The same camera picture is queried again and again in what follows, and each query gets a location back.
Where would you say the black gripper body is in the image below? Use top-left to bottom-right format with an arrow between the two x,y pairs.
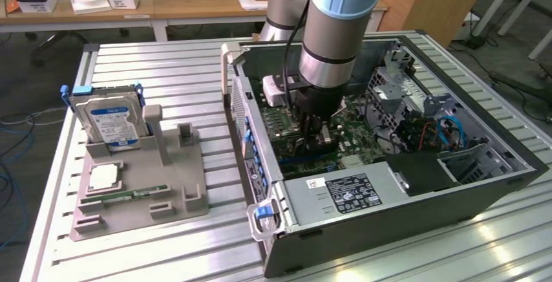
294,85 -> 346,120

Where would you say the metal socket cover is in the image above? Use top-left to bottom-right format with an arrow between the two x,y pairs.
330,96 -> 350,120

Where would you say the green motherboard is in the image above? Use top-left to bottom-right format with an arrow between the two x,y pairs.
255,87 -> 391,181

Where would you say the blue card retainer strip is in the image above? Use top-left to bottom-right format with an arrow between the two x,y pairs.
242,116 -> 262,169

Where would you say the metal drive cage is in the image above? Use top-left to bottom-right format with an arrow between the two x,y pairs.
365,65 -> 431,134

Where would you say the grey power supply unit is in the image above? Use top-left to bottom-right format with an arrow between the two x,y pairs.
282,162 -> 409,227

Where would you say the black plastic cover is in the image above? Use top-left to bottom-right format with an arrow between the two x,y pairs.
385,152 -> 461,198

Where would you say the blue case release tab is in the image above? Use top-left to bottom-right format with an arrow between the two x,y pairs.
253,206 -> 275,221

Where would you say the black open PC case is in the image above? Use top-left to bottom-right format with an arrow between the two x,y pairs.
219,34 -> 549,279

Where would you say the wooden desk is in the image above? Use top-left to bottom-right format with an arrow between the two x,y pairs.
0,0 -> 389,34

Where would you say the grey disk bay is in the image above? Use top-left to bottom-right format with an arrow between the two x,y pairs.
435,142 -> 514,186

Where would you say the black power adapter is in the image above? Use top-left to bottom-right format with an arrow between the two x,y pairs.
447,35 -> 486,50

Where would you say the wooden cabinet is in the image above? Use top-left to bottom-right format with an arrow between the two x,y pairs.
377,0 -> 495,47

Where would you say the grey parts rack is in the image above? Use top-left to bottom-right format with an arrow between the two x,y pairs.
69,103 -> 211,243

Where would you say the black floor stand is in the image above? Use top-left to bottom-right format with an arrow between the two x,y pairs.
487,70 -> 552,103

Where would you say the green RAM stick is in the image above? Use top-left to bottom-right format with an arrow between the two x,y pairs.
79,183 -> 169,204

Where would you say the silver CPU chip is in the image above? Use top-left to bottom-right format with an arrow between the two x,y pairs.
87,164 -> 125,191

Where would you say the white round holder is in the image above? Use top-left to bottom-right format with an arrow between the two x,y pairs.
67,0 -> 111,16

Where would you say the black chair base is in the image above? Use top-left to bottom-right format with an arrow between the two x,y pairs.
23,30 -> 89,69

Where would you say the white box with black lid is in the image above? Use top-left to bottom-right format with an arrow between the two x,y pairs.
10,0 -> 58,14

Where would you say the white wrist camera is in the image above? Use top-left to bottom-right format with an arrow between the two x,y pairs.
261,74 -> 298,107

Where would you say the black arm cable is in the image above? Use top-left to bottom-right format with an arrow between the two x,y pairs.
282,2 -> 310,114

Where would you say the red wire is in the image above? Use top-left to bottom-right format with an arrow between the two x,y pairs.
419,120 -> 437,149

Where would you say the blue wire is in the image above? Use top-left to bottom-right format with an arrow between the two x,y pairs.
435,116 -> 470,151

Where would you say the hard disk with blue bracket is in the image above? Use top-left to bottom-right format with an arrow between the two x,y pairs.
59,81 -> 146,153

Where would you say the white table frame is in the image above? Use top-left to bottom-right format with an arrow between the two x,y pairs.
471,0 -> 552,60

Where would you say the white floor cable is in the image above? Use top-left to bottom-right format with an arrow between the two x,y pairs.
0,107 -> 65,126

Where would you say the blue floor cable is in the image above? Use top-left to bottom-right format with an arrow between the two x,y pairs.
0,126 -> 35,249

